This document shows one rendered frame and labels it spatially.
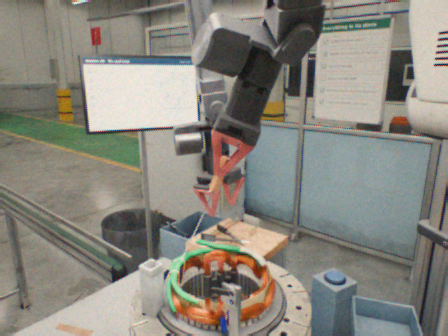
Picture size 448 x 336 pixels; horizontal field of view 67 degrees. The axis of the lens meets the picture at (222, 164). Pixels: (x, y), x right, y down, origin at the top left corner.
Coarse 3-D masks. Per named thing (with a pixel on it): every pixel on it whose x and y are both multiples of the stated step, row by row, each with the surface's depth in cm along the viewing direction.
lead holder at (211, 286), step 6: (204, 276) 46; (210, 276) 46; (222, 276) 46; (228, 276) 47; (234, 276) 47; (204, 282) 46; (210, 282) 46; (216, 282) 46; (222, 282) 46; (228, 282) 47; (234, 282) 47; (204, 288) 46; (210, 288) 46; (216, 288) 46; (204, 294) 46; (210, 294) 46; (222, 294) 46; (228, 294) 46
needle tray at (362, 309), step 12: (360, 300) 67; (372, 300) 66; (360, 312) 67; (372, 312) 66; (384, 312) 66; (396, 312) 65; (408, 312) 64; (360, 324) 65; (372, 324) 65; (384, 324) 65; (396, 324) 65; (408, 324) 65
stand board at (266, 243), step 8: (240, 224) 99; (248, 224) 99; (208, 232) 94; (232, 232) 94; (240, 232) 94; (248, 232) 94; (256, 232) 94; (264, 232) 94; (272, 232) 94; (192, 240) 89; (248, 240) 89; (256, 240) 89; (264, 240) 89; (272, 240) 89; (280, 240) 89; (192, 248) 88; (248, 248) 85; (256, 248) 85; (264, 248) 85; (272, 248) 85; (280, 248) 89; (264, 256) 82; (272, 256) 86
